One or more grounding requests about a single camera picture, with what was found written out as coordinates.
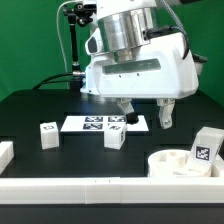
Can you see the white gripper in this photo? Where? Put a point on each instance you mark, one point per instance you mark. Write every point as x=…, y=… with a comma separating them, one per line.
x=159, y=71

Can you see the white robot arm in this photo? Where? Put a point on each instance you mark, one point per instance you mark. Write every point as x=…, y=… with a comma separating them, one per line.
x=133, y=57

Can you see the white tag sheet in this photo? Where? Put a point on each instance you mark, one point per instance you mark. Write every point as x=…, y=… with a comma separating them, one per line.
x=98, y=123

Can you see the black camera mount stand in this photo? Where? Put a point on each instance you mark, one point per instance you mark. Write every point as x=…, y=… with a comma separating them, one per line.
x=79, y=15

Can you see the white U-shaped obstacle wall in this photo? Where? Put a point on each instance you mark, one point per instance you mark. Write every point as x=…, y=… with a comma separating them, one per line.
x=105, y=190

